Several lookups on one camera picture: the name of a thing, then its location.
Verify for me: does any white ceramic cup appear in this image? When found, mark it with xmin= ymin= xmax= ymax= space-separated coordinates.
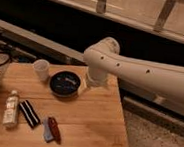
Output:
xmin=33 ymin=59 xmax=49 ymax=81

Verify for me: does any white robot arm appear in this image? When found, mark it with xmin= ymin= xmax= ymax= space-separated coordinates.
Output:
xmin=83 ymin=37 xmax=184 ymax=106

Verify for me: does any dark ceramic bowl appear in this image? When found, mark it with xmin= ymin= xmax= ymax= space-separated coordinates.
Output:
xmin=50 ymin=71 xmax=81 ymax=97

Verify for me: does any clear plastic bottle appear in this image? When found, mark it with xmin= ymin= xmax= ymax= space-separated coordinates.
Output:
xmin=3 ymin=90 xmax=19 ymax=129

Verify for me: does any black white striped cloth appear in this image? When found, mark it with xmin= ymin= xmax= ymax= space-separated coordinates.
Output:
xmin=19 ymin=100 xmax=40 ymax=129

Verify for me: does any blue cloth piece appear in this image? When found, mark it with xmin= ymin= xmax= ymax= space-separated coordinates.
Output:
xmin=43 ymin=119 xmax=54 ymax=142

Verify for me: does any red pocket knife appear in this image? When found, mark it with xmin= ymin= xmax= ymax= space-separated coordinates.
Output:
xmin=48 ymin=117 xmax=61 ymax=144

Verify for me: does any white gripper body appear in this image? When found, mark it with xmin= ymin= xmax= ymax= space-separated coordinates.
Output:
xmin=86 ymin=67 xmax=108 ymax=87

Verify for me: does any wooden table board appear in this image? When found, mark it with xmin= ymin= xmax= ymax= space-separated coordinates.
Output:
xmin=0 ymin=63 xmax=129 ymax=147

